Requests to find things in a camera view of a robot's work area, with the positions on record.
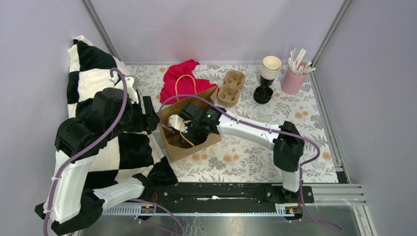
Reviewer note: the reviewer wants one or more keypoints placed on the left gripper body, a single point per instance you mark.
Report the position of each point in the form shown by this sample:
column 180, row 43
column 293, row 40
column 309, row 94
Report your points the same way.
column 133, row 121

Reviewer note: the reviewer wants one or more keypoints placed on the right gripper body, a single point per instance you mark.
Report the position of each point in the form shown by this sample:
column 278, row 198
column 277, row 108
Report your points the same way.
column 193, row 133

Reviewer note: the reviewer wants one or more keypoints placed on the brown paper bag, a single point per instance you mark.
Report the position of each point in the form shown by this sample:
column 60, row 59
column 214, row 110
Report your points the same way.
column 171, row 138

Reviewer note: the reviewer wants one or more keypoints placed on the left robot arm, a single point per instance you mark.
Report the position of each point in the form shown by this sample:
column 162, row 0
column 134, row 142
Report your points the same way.
column 71, row 207

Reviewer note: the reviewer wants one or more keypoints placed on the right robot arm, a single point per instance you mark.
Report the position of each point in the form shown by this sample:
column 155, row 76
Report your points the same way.
column 283, row 140

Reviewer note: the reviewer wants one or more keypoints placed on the cardboard cup carrier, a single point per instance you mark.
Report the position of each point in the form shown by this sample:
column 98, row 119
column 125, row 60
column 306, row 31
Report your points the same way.
column 229, row 93

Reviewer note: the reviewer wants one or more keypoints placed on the black white checkered pillow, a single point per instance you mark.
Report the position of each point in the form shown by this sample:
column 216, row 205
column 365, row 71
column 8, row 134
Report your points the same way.
column 128, row 154

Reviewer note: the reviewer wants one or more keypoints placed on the red cloth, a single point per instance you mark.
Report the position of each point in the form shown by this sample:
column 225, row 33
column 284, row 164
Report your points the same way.
column 179, row 79

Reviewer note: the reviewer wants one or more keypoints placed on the floral table mat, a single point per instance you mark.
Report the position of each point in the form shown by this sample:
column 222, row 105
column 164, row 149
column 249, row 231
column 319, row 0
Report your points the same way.
column 238, row 160

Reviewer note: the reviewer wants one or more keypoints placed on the stack of black lids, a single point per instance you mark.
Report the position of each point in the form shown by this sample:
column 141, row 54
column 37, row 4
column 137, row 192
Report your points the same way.
column 263, row 94

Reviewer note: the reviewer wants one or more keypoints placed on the stack of paper cups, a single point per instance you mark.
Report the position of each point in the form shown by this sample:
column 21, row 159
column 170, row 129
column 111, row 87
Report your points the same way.
column 269, row 70

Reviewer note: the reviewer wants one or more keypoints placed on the pink straw holder cup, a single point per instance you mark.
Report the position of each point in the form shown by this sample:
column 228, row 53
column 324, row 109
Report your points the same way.
column 292, row 82

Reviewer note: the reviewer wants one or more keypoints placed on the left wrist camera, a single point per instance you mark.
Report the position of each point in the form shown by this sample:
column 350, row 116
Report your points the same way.
column 131, row 82

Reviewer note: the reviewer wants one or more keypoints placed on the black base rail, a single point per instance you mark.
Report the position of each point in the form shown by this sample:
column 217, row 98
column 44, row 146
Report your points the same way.
column 199, row 197

